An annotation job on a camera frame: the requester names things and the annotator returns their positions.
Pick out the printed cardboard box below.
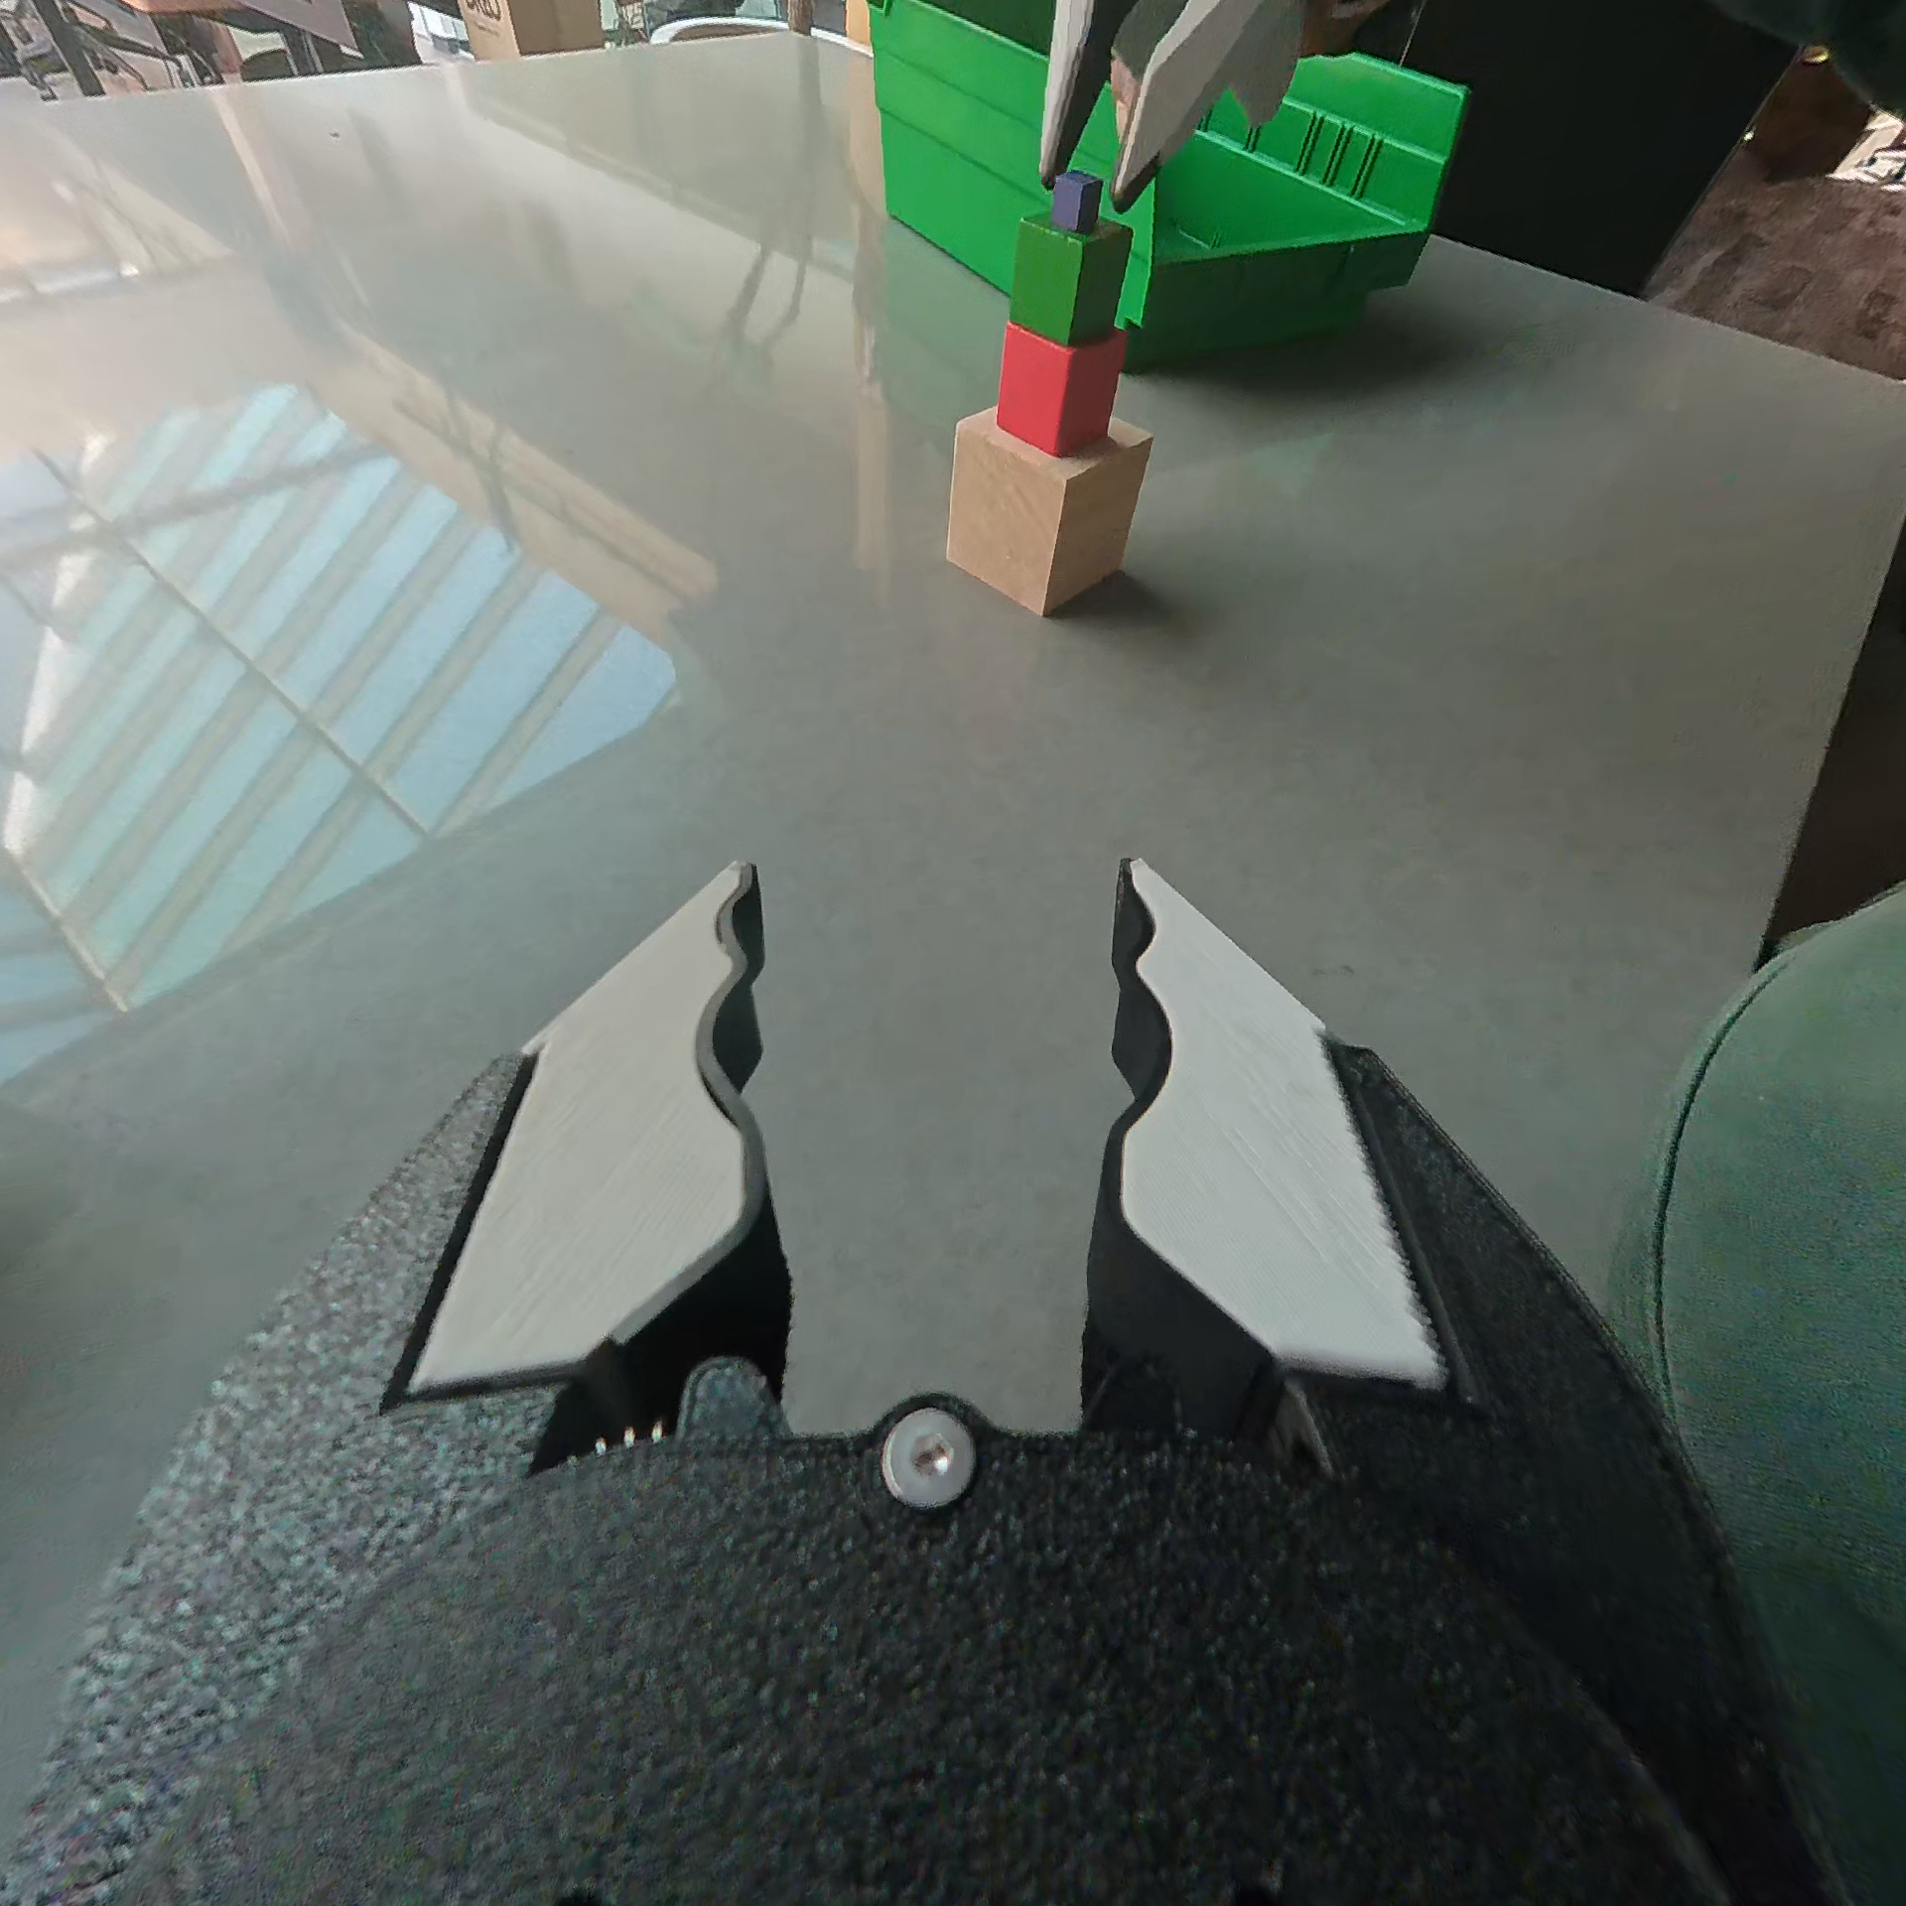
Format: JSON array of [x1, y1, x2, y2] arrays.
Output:
[[470, 0, 606, 61]]

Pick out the person's green clothing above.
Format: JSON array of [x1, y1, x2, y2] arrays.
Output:
[[1610, 878, 1906, 1906]]

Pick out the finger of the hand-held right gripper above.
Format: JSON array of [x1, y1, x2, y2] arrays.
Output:
[[1109, 0, 1311, 211], [1038, 0, 1126, 186]]

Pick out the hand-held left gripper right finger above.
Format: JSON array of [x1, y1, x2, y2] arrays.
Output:
[[1085, 859, 1451, 1476]]

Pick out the red wooden cube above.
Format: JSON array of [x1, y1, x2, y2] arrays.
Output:
[[999, 323, 1130, 456]]

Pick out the green plastic bin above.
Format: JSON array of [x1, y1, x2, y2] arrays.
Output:
[[868, 0, 1471, 373]]

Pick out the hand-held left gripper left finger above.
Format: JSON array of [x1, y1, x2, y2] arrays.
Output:
[[386, 861, 795, 1476]]

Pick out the small dark green wooden cube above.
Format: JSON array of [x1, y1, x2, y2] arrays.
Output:
[[1014, 213, 1137, 343]]

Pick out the large plain wooden cube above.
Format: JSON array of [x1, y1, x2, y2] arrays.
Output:
[[946, 405, 1156, 616]]

